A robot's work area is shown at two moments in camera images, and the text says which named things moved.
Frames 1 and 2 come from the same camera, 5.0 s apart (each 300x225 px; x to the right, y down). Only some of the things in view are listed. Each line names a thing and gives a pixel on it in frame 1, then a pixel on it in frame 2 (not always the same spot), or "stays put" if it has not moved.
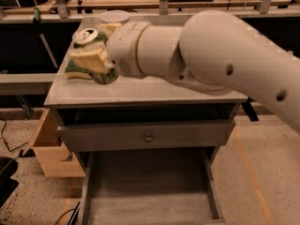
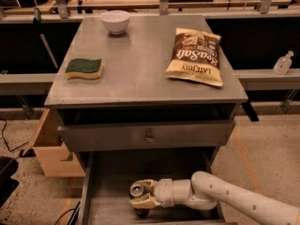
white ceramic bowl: x=114 y=16 stays put
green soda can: x=92 y=36 to x=136 y=189
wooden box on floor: x=53 y=158 stays put
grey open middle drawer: x=166 y=187 stays put
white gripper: x=123 y=49 to x=163 y=191
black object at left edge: x=7 y=185 stays put
